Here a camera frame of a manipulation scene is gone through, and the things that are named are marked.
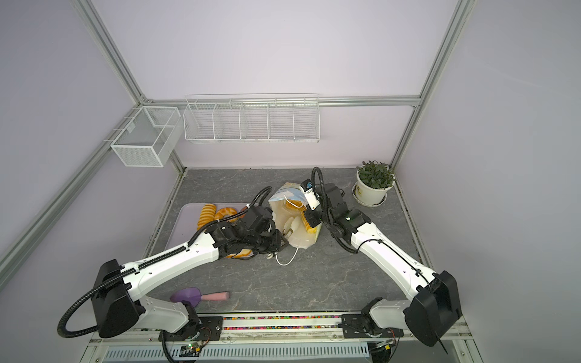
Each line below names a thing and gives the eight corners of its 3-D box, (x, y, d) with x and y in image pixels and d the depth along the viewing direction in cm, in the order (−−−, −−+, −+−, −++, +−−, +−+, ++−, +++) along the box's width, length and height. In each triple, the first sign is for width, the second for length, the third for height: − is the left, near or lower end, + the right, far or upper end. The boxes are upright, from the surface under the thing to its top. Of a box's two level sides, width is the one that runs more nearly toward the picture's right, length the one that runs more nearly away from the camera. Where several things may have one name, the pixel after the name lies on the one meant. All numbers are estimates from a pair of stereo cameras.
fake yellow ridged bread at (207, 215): (199, 229, 100) (196, 225, 97) (206, 208, 107) (203, 203, 104) (213, 229, 100) (210, 225, 97) (218, 208, 107) (216, 203, 104)
